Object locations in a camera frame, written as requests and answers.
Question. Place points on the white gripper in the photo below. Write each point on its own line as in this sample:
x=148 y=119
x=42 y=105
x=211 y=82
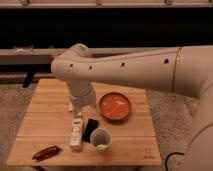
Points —
x=80 y=102

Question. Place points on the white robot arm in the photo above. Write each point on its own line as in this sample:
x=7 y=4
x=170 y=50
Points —
x=182 y=70

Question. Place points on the white rectangular box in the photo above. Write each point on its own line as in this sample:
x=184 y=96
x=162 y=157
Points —
x=70 y=107

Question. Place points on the black phone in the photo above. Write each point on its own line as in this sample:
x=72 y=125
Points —
x=91 y=125

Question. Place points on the orange bowl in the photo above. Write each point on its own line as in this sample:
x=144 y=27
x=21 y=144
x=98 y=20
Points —
x=114 y=106

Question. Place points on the clear plastic cup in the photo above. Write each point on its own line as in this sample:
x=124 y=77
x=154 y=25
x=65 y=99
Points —
x=100 y=139

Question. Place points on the white plastic bottle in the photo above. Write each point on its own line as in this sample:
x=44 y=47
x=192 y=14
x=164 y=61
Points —
x=76 y=133

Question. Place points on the wooden table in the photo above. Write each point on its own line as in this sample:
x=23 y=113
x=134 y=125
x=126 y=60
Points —
x=47 y=123

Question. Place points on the red-brown chili pepper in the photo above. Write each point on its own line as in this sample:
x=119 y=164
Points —
x=46 y=153

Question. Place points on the long wooden shelf rail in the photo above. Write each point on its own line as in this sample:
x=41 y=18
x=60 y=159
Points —
x=27 y=56

